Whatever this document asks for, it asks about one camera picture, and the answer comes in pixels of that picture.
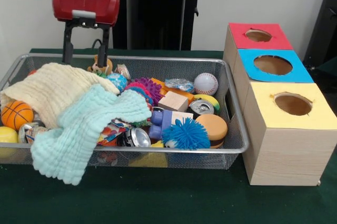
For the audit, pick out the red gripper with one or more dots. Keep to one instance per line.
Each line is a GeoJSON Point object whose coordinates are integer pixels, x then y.
{"type": "Point", "coordinates": [87, 5]}

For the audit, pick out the mint green cloth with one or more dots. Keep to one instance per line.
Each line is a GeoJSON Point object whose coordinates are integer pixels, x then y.
{"type": "Point", "coordinates": [65, 142]}

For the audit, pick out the clear plastic packet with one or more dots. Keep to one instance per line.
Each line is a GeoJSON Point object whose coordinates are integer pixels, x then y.
{"type": "Point", "coordinates": [179, 84]}

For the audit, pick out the clear mesh bin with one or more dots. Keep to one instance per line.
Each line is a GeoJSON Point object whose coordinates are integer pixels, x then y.
{"type": "Point", "coordinates": [184, 159]}

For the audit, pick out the wooden box with three holes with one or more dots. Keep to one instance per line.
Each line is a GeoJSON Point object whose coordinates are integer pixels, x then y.
{"type": "Point", "coordinates": [284, 153]}

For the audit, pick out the brown teddy bear toy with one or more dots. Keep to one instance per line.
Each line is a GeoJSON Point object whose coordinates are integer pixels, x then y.
{"type": "Point", "coordinates": [93, 67]}

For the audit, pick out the cream knitted cloth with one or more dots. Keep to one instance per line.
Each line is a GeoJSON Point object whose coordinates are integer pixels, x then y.
{"type": "Point", "coordinates": [52, 87]}

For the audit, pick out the orange toy basketball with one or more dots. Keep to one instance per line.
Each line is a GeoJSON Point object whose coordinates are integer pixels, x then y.
{"type": "Point", "coordinates": [15, 114]}

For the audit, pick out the wooden cube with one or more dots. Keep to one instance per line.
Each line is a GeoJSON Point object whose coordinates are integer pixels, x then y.
{"type": "Point", "coordinates": [172, 100]}

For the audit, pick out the yellow ball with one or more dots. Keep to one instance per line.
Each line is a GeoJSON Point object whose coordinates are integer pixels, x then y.
{"type": "Point", "coordinates": [8, 134]}

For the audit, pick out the white toy baseball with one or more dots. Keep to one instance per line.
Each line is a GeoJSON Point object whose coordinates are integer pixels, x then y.
{"type": "Point", "coordinates": [206, 84]}

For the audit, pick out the blue spiky ball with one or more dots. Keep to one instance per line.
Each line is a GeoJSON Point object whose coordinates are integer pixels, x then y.
{"type": "Point", "coordinates": [185, 134]}

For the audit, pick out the toy hamburger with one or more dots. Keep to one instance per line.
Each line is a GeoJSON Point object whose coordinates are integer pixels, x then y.
{"type": "Point", "coordinates": [213, 126]}

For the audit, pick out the dark green table cloth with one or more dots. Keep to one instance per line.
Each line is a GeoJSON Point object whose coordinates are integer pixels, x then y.
{"type": "Point", "coordinates": [131, 197]}
{"type": "Point", "coordinates": [329, 67]}

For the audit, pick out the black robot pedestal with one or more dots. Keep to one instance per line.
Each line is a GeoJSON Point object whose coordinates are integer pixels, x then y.
{"type": "Point", "coordinates": [158, 11]}

